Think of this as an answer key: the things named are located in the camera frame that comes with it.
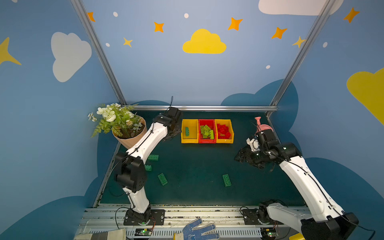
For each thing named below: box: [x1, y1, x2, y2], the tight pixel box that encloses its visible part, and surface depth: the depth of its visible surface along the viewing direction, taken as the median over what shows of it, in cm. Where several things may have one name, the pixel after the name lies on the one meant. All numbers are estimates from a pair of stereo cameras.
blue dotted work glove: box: [182, 218, 220, 240], surface depth 72 cm
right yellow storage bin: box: [214, 119, 235, 144], surface depth 104 cm
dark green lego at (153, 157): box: [148, 154, 159, 161], surface depth 96 cm
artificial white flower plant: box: [87, 103, 143, 138], surface depth 81 cm
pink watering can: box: [255, 116, 274, 134], surface depth 103 cm
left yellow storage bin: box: [181, 119, 199, 144], surface depth 109 cm
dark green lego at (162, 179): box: [157, 173, 168, 186], surface depth 87 cm
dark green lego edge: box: [144, 164, 152, 171], surface depth 92 cm
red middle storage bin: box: [198, 119, 217, 144], surface depth 107 cm
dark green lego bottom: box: [222, 174, 232, 187], surface depth 87 cm
